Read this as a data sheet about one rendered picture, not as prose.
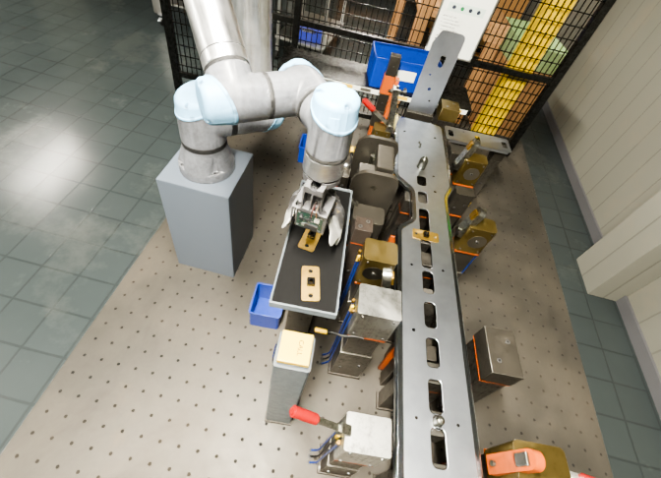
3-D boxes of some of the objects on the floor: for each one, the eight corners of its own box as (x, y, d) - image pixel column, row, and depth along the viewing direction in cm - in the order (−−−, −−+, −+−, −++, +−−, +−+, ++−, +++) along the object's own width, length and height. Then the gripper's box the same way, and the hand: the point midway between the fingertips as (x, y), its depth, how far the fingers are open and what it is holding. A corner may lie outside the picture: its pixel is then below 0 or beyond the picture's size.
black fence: (459, 240, 253) (640, -9, 135) (182, 181, 243) (118, -140, 126) (457, 225, 262) (625, -20, 144) (190, 168, 252) (137, -143, 135)
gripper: (267, 171, 62) (264, 242, 78) (360, 205, 61) (338, 269, 77) (286, 145, 68) (279, 215, 84) (372, 174, 67) (349, 241, 82)
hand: (312, 231), depth 82 cm, fingers open, 11 cm apart
